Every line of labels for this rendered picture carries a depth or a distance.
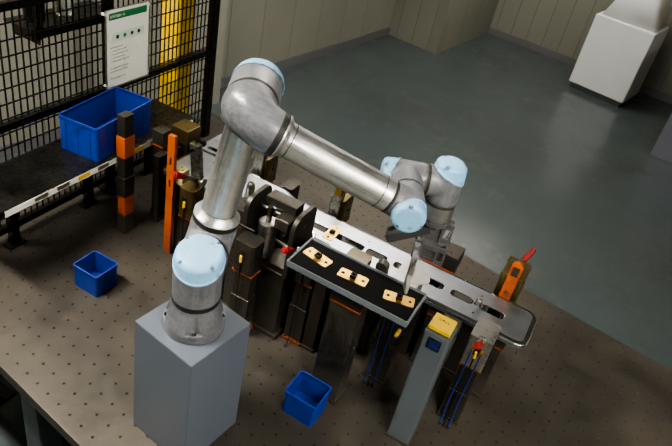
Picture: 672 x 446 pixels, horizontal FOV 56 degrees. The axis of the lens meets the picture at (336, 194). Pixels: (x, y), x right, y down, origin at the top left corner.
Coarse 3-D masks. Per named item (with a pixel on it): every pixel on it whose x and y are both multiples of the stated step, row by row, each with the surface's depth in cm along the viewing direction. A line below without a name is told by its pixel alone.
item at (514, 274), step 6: (516, 264) 200; (522, 264) 201; (510, 270) 202; (516, 270) 200; (522, 270) 200; (510, 276) 202; (516, 276) 200; (504, 282) 203; (510, 282) 202; (516, 282) 202; (504, 288) 204; (510, 288) 203; (504, 294) 204; (510, 294) 203
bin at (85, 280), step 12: (96, 252) 215; (84, 264) 214; (96, 264) 218; (108, 264) 215; (84, 276) 208; (96, 276) 218; (108, 276) 211; (84, 288) 211; (96, 288) 208; (108, 288) 214
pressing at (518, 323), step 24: (288, 192) 230; (336, 240) 211; (360, 240) 213; (408, 264) 207; (432, 264) 210; (432, 288) 199; (456, 288) 201; (480, 288) 204; (456, 312) 191; (480, 312) 194; (504, 312) 196; (528, 312) 198; (504, 336) 187; (528, 336) 189
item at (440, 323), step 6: (438, 318) 165; (444, 318) 165; (432, 324) 162; (438, 324) 163; (444, 324) 163; (450, 324) 163; (456, 324) 164; (438, 330) 161; (444, 330) 161; (450, 330) 162
